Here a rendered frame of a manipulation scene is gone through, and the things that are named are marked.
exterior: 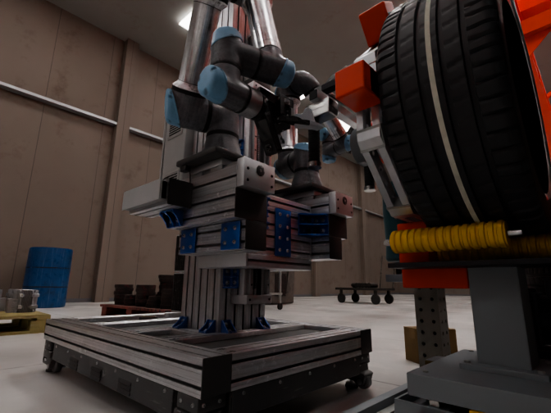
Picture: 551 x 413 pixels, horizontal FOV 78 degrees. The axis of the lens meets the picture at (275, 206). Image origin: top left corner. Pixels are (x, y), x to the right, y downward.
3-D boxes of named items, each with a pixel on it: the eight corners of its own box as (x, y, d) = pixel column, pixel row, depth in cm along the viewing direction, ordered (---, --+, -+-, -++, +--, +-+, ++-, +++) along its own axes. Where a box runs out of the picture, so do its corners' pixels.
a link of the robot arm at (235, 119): (244, 133, 119) (246, 99, 122) (207, 124, 113) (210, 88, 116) (232, 146, 130) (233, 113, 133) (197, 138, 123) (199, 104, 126)
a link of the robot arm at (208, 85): (216, 53, 75) (214, 88, 73) (252, 75, 83) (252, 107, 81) (196, 69, 81) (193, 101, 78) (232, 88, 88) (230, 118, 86)
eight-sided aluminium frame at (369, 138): (385, 202, 74) (372, -6, 86) (358, 206, 78) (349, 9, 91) (462, 232, 112) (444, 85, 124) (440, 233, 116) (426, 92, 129)
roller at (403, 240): (521, 245, 66) (517, 215, 67) (380, 253, 86) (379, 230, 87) (526, 247, 70) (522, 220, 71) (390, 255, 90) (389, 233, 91)
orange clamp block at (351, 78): (384, 102, 79) (364, 86, 72) (354, 114, 84) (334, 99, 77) (382, 75, 80) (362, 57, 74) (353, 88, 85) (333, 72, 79)
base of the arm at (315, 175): (283, 191, 154) (283, 170, 157) (303, 197, 165) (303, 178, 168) (310, 184, 145) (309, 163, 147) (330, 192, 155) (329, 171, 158)
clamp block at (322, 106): (329, 111, 100) (328, 94, 101) (304, 120, 106) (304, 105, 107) (339, 117, 103) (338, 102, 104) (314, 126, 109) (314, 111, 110)
